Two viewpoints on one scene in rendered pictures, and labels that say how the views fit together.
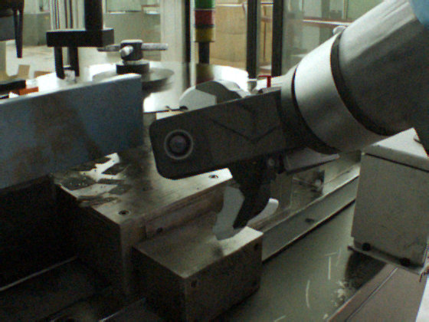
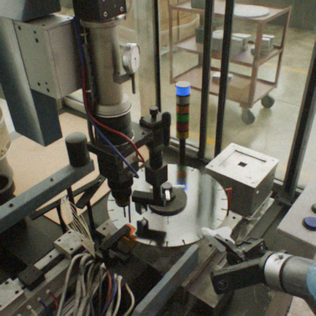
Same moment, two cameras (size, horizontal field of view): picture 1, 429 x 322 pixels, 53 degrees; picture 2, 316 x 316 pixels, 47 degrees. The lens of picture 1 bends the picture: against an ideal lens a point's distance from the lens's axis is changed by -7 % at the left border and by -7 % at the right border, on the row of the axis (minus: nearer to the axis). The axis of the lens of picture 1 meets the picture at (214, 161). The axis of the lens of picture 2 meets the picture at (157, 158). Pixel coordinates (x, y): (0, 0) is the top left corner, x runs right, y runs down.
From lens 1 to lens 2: 0.61 m
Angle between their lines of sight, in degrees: 15
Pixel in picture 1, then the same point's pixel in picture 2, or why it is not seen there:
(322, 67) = (275, 276)
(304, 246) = not seen: hidden behind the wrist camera
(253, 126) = (247, 277)
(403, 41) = (304, 292)
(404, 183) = (297, 247)
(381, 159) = (286, 236)
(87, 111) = (184, 269)
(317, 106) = (273, 285)
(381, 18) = (297, 279)
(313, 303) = (258, 300)
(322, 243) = not seen: hidden behind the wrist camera
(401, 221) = not seen: hidden behind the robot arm
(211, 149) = (233, 285)
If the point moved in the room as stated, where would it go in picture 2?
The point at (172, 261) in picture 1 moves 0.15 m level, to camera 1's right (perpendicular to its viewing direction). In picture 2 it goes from (206, 298) to (265, 292)
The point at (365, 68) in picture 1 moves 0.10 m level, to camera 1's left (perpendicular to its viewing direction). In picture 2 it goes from (291, 289) to (238, 294)
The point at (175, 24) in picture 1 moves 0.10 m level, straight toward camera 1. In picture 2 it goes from (150, 94) to (154, 105)
